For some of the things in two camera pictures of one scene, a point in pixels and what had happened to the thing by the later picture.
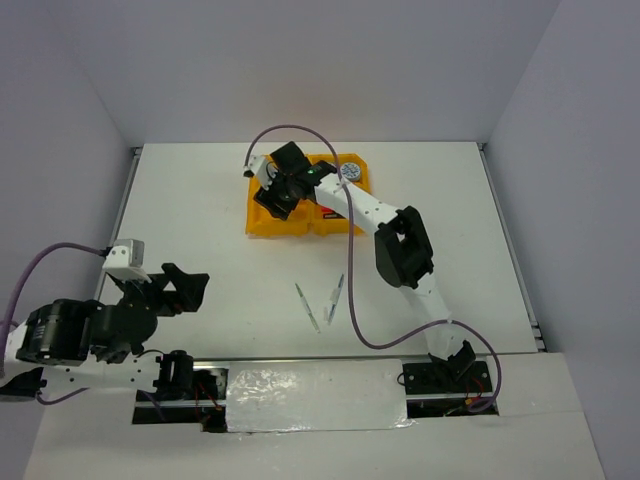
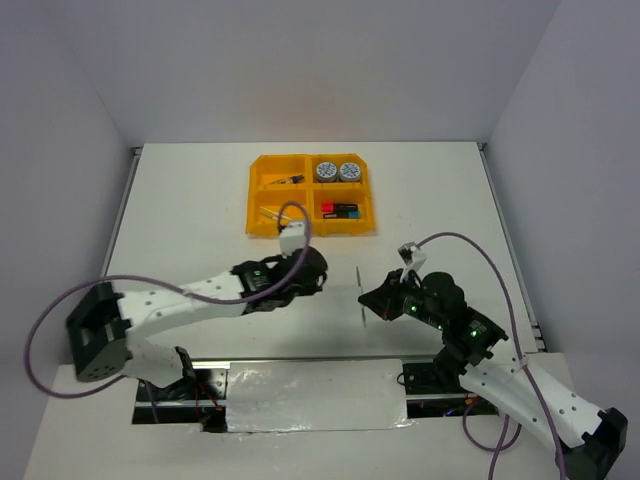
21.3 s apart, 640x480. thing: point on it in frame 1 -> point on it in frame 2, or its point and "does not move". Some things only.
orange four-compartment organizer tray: (311, 218) does not move
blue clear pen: (335, 298) -> (273, 217)
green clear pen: (305, 303) -> (360, 285)
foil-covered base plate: (316, 395) does not move
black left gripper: (187, 298) -> (313, 288)
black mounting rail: (194, 392) does not move
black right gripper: (268, 198) -> (383, 299)
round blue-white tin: (350, 171) does not move
